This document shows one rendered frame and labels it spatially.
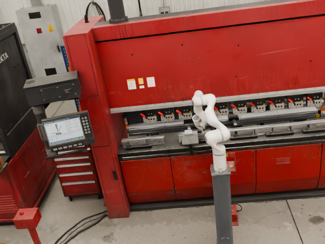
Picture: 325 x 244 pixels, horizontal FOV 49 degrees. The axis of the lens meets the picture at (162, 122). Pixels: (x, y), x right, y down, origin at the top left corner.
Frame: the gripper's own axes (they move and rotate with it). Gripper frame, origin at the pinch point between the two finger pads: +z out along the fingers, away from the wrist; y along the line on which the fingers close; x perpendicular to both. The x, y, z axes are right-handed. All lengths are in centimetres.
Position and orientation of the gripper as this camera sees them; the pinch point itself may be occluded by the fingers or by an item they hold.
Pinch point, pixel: (201, 129)
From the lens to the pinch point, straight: 404.0
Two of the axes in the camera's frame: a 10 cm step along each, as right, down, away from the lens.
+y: -7.2, -5.1, 4.6
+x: -6.4, 7.5, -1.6
